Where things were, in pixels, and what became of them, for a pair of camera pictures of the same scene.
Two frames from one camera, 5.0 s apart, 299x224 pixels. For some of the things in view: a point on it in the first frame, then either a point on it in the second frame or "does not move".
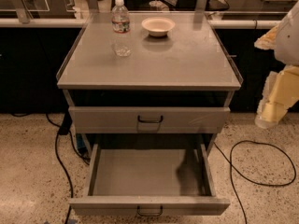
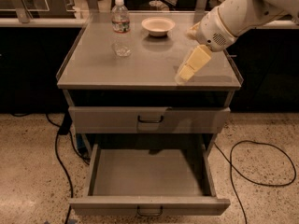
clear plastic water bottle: x=121 y=45 does not move
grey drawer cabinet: x=148 y=80 does not move
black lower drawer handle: x=149 y=214 does not move
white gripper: x=288 y=42 → x=212 y=31
